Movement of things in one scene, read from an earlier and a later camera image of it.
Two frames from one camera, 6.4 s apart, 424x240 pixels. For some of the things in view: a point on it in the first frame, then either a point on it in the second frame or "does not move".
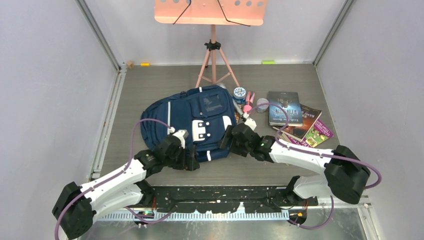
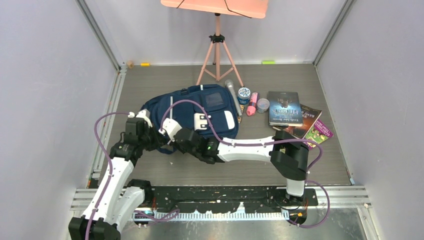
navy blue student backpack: (204, 112) does not move
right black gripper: (222, 144) → (180, 149)
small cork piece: (130, 65) does not move
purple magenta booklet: (318, 133) does not move
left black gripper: (191, 163) → (158, 142)
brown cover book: (310, 116) does not move
